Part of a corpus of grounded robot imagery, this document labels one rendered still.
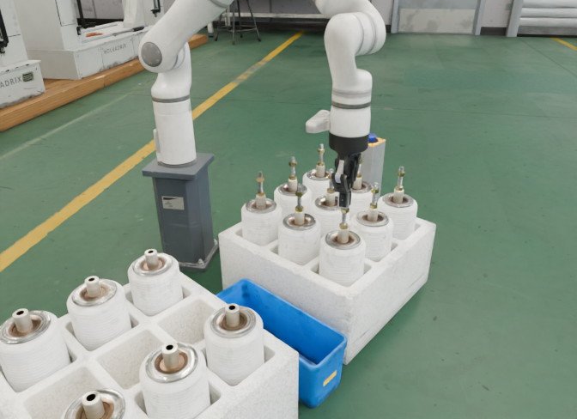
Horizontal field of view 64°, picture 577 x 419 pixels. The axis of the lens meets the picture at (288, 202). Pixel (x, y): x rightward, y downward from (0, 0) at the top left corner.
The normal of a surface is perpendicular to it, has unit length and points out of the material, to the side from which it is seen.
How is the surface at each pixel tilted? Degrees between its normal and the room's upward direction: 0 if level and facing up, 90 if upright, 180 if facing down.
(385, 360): 0
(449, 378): 0
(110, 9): 90
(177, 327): 90
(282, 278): 90
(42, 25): 90
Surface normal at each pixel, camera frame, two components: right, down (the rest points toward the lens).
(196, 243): 0.55, 0.39
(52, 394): 0.73, 0.31
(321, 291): -0.65, 0.36
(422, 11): -0.20, 0.45
